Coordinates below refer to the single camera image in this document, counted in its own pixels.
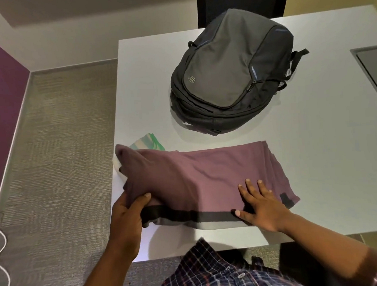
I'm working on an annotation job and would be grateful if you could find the person's left hand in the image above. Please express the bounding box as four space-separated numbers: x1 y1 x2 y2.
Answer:
105 189 156 262

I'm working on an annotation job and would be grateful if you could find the person's right hand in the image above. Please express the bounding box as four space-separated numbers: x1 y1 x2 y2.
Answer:
232 176 295 236

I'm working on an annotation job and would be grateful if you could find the black chair with armrests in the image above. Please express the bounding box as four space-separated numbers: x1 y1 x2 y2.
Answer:
244 238 347 286

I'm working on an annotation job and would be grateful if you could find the purple striped t-shirt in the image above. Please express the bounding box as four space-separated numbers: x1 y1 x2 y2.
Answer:
114 132 303 236

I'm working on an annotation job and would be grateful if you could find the green white striped towel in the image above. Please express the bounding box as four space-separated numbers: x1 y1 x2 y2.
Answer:
110 132 168 183

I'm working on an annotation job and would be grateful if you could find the grey backpack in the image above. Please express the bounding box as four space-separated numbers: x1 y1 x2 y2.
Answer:
164 3 315 139

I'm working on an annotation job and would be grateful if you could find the person's left forearm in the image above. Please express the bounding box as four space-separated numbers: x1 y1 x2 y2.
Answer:
67 243 140 286

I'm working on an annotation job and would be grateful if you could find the person's right forearm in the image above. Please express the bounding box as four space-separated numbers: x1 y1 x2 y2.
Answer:
277 207 377 286

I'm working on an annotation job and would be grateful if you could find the white table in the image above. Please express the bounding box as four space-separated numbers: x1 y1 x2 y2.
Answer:
96 4 377 265

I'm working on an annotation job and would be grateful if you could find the grey table cable hatch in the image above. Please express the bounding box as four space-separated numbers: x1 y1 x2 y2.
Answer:
350 45 377 119

